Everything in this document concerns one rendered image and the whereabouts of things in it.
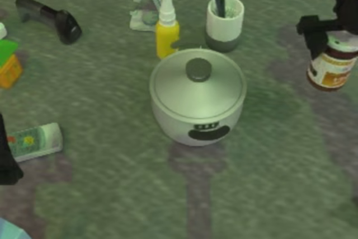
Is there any white and grey pen cup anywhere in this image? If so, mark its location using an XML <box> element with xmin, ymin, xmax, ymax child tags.
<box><xmin>205</xmin><ymin>0</ymin><xmax>245</xmax><ymax>53</ymax></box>

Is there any brown supplement jar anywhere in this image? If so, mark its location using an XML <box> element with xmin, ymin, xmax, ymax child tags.
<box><xmin>306</xmin><ymin>35</ymin><xmax>358</xmax><ymax>92</ymax></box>

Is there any white pot with lid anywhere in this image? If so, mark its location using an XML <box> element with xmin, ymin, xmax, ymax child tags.
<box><xmin>150</xmin><ymin>93</ymin><xmax>247</xmax><ymax>147</ymax></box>

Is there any yellow spray bottle white cap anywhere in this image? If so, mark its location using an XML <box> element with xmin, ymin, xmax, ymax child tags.
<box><xmin>155</xmin><ymin>0</ymin><xmax>181</xmax><ymax>59</ymax></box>

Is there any black barcode scanner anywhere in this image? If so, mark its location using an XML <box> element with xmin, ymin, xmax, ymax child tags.
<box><xmin>15</xmin><ymin>0</ymin><xmax>83</xmax><ymax>45</ymax></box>

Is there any green and white remote control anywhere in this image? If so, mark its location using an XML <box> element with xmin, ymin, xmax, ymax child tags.
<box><xmin>6</xmin><ymin>122</ymin><xmax>64</xmax><ymax>163</ymax></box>

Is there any silver pot lid black knob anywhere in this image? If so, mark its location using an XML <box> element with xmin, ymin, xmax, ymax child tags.
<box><xmin>149</xmin><ymin>48</ymin><xmax>247</xmax><ymax>119</ymax></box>

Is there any orange box green lid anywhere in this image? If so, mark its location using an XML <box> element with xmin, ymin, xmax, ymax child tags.
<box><xmin>0</xmin><ymin>39</ymin><xmax>24</xmax><ymax>89</ymax></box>

